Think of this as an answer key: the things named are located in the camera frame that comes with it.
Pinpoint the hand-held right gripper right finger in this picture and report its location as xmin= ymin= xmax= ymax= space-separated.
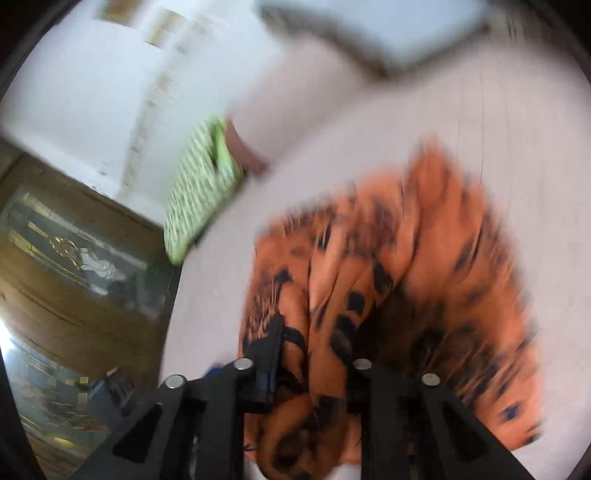
xmin=348 ymin=357 xmax=536 ymax=480

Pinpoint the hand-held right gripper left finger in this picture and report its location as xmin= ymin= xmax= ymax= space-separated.
xmin=81 ymin=314 xmax=284 ymax=480

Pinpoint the orange floral garment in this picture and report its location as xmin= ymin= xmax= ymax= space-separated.
xmin=238 ymin=138 xmax=548 ymax=480

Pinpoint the green checkered pillow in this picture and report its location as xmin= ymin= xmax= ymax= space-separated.
xmin=164 ymin=117 xmax=245 ymax=266

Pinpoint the wooden glass-door cabinet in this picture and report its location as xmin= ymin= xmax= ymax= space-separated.
xmin=0 ymin=138 xmax=183 ymax=480

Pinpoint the pink quilted sofa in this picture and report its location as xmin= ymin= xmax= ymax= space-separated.
xmin=159 ymin=28 xmax=587 ymax=480

